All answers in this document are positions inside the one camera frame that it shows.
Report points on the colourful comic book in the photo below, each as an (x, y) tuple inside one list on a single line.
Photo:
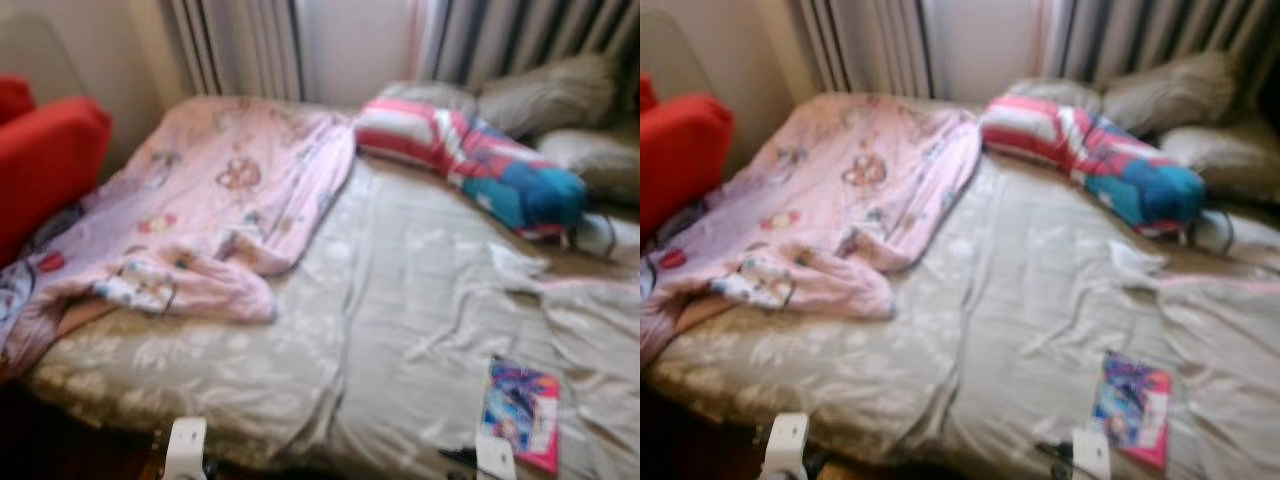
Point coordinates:
[(1132, 410), (520, 415)]

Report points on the large beige floral pillow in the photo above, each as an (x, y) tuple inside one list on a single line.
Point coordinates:
[(1230, 350), (600, 350)]

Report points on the white folded cloth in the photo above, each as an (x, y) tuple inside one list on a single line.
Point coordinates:
[(622, 232), (1250, 230)]

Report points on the striped red blue bolster pillow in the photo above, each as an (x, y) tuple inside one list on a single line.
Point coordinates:
[(1110, 165), (490, 170)]

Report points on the grey floral pillow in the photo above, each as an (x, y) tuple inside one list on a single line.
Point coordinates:
[(1230, 158), (595, 160)]

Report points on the pink cartoon print blanket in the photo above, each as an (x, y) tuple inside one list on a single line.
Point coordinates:
[(220, 190), (850, 190)]

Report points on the flat grey pillow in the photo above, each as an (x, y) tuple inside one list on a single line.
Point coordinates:
[(1052, 94), (428, 96)]

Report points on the large red sofa cushion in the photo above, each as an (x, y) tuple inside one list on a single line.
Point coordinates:
[(680, 160), (45, 170)]

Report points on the small red cushion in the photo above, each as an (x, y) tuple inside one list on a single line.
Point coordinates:
[(648, 92), (14, 98)]

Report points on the grey striped curtain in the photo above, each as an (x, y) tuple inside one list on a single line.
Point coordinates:
[(530, 35), (865, 45), (1160, 35), (235, 45)]

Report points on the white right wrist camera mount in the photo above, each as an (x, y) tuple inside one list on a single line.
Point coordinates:
[(495, 460), (1092, 455)]

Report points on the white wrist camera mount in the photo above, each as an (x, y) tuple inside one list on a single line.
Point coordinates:
[(185, 450), (788, 447), (1092, 455), (495, 460)]

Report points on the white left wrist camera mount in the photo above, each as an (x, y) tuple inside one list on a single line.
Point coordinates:
[(185, 450), (788, 447)]

